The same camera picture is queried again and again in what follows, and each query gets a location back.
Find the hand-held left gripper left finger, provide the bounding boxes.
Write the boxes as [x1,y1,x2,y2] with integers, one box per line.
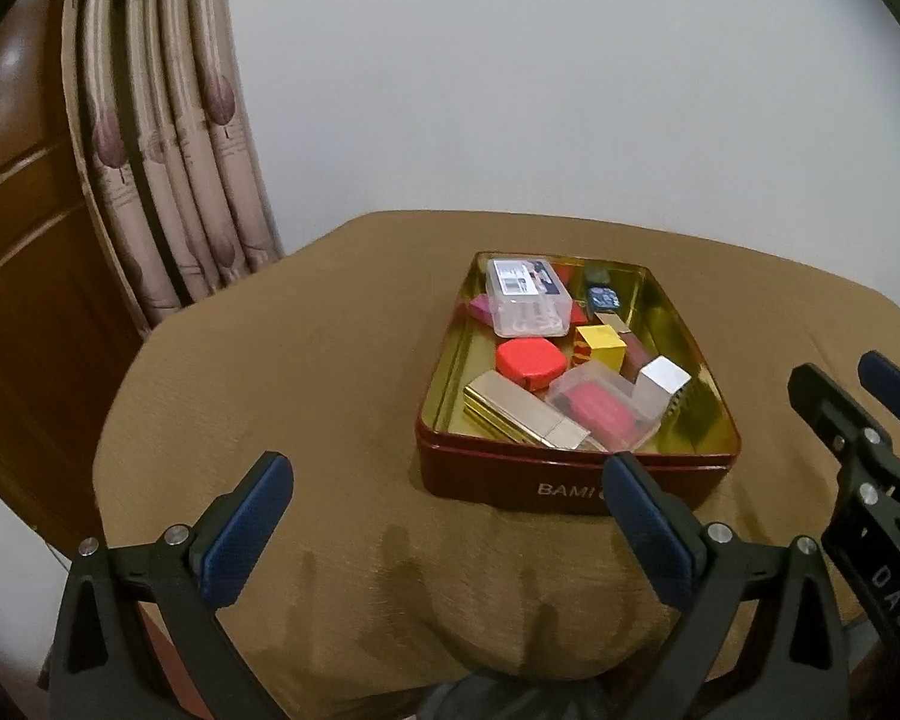
[41,451,295,720]

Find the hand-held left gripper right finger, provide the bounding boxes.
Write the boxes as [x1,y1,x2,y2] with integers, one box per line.
[602,451,852,720]

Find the clear case with red contents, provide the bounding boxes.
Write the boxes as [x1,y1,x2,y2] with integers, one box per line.
[546,360,665,455]

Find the silver cube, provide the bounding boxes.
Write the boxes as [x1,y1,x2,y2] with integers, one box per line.
[634,356,692,421]

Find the red metal tin box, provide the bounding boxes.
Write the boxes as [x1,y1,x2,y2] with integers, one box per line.
[414,250,743,518]

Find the gold rectangular case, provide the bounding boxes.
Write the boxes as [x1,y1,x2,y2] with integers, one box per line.
[463,369,592,452]

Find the small gold yellow box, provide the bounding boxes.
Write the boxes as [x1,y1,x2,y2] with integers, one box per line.
[572,324,629,372]

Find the clear labelled plastic box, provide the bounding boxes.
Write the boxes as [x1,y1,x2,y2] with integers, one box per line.
[486,257,575,338]

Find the brown tablecloth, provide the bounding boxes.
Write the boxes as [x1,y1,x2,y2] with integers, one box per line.
[91,210,900,698]

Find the red rounded tape measure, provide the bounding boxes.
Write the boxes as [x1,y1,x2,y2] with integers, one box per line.
[495,336,567,391]

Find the person's grey trousers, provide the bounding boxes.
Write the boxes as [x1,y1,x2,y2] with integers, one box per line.
[416,671,616,720]

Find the brown wooden door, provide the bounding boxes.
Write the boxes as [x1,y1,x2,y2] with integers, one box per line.
[0,0,151,541]

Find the beige patterned curtain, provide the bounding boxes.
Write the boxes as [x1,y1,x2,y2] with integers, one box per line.
[60,0,286,338]

